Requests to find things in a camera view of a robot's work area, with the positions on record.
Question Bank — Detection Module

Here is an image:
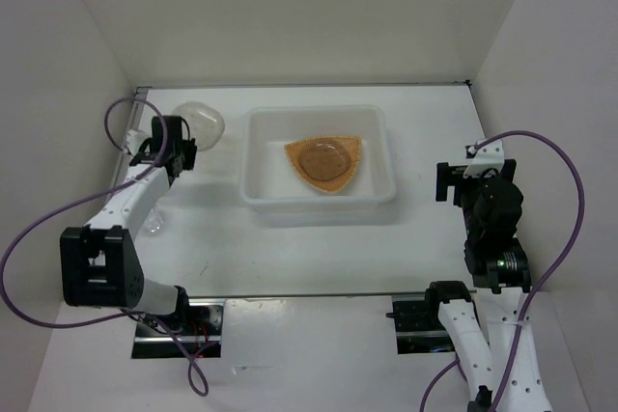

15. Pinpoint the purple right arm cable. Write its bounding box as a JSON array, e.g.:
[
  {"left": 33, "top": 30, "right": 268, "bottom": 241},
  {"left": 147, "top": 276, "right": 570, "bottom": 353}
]
[{"left": 419, "top": 129, "right": 586, "bottom": 412}]

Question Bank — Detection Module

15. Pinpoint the smoky glass plate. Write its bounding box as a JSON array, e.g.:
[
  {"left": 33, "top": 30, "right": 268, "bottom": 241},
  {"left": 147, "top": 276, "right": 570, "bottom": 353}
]
[
  {"left": 172, "top": 101, "right": 225, "bottom": 151},
  {"left": 297, "top": 139, "right": 351, "bottom": 181}
]

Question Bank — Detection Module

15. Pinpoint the woven bamboo fan tray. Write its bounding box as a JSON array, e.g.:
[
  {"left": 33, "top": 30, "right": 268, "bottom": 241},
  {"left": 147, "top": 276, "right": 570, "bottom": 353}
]
[{"left": 284, "top": 135, "right": 362, "bottom": 195}]

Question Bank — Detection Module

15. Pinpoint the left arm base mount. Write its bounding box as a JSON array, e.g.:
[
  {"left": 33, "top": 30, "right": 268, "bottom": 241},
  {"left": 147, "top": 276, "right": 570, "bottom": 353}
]
[{"left": 130, "top": 298, "right": 225, "bottom": 360}]

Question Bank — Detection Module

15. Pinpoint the translucent plastic bin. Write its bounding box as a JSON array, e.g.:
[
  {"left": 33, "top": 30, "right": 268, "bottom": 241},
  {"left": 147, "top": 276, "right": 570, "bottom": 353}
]
[{"left": 239, "top": 105, "right": 397, "bottom": 221}]

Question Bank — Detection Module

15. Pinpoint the clear plastic cup near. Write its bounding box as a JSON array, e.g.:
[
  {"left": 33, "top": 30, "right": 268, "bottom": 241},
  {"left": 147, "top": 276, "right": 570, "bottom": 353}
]
[{"left": 140, "top": 206, "right": 164, "bottom": 235}]

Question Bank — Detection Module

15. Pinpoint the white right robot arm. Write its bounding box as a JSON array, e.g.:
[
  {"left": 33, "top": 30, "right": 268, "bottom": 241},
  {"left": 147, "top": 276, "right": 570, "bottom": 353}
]
[{"left": 423, "top": 138, "right": 551, "bottom": 411}]

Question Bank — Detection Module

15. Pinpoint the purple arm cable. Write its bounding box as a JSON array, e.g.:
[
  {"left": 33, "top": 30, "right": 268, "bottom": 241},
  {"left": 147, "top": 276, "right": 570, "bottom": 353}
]
[
  {"left": 419, "top": 129, "right": 586, "bottom": 412},
  {"left": 0, "top": 96, "right": 211, "bottom": 397}
]

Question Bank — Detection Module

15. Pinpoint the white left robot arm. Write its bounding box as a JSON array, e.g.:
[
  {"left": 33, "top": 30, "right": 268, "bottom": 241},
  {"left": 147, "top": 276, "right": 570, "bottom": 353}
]
[{"left": 60, "top": 116, "right": 197, "bottom": 335}]

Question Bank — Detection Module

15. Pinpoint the aluminium table edge rail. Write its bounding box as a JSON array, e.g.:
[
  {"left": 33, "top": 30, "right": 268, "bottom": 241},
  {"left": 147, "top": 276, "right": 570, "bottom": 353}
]
[{"left": 79, "top": 86, "right": 151, "bottom": 297}]

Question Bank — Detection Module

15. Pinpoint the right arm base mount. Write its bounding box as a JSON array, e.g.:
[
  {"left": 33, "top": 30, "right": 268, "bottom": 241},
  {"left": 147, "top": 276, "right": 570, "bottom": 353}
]
[{"left": 385, "top": 293, "right": 454, "bottom": 355}]

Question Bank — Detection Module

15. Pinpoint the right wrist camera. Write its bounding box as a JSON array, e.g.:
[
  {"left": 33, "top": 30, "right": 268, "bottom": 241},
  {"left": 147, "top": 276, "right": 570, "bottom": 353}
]
[{"left": 463, "top": 140, "right": 505, "bottom": 179}]

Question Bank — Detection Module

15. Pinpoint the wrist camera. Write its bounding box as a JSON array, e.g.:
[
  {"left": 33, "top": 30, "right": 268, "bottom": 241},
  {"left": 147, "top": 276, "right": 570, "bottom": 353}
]
[
  {"left": 463, "top": 140, "right": 505, "bottom": 179},
  {"left": 125, "top": 129, "right": 150, "bottom": 156}
]

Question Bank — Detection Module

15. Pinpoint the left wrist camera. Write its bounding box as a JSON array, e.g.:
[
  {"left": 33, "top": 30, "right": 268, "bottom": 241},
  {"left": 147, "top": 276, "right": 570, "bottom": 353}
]
[{"left": 125, "top": 129, "right": 150, "bottom": 156}]

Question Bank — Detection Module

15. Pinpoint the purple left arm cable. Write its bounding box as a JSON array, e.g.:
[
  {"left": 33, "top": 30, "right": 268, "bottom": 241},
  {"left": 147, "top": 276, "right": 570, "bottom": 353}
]
[{"left": 0, "top": 96, "right": 211, "bottom": 397}]

